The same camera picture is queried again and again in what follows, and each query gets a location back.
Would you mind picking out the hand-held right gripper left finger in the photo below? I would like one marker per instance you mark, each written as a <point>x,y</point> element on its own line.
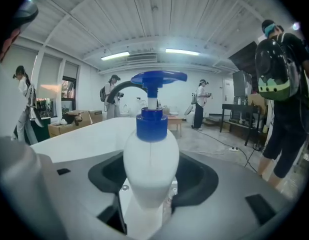
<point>69,184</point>

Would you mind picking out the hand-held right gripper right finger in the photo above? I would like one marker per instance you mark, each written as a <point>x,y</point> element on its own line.
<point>232,189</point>

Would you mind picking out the white bathtub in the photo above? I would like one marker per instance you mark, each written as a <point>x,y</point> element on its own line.
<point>82,139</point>

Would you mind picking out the white spray bottle blue cap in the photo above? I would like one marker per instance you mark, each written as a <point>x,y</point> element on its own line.
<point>150,164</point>

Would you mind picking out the white power strip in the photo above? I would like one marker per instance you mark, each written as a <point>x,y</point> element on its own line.
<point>234,148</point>

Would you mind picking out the large open cardboard box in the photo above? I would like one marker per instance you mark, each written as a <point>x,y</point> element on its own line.
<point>57,131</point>

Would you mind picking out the black oval tub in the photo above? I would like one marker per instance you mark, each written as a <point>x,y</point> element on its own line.
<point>43,131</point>

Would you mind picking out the white plush toy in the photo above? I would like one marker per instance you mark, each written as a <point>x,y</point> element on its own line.
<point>62,122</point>

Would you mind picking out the black bag in box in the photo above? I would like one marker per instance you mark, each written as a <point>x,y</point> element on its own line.
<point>75,119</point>

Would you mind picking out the small cardboard box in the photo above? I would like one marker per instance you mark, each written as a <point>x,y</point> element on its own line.
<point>96,116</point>

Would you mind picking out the oval wooden table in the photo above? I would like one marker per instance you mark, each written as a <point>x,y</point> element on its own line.
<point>174,121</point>

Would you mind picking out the brown cardboard box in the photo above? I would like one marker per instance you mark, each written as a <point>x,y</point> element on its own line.
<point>257,101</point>

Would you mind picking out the white toilet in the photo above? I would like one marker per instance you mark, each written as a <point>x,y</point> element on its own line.
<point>127,109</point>

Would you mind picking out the dark window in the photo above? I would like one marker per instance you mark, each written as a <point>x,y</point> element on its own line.
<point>69,89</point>

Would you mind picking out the black cabinet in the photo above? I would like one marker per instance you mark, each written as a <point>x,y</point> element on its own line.
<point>242,86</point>

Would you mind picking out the black green backpack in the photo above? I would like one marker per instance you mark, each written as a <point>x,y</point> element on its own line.
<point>277,71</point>

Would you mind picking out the ceiling light tube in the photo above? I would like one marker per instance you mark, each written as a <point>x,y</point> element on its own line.
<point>115,56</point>
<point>182,52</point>

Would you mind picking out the ceiling air vent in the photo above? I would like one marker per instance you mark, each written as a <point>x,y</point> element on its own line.
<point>142,58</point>

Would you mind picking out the black frame table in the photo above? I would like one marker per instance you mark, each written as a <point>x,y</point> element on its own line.
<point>234,106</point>

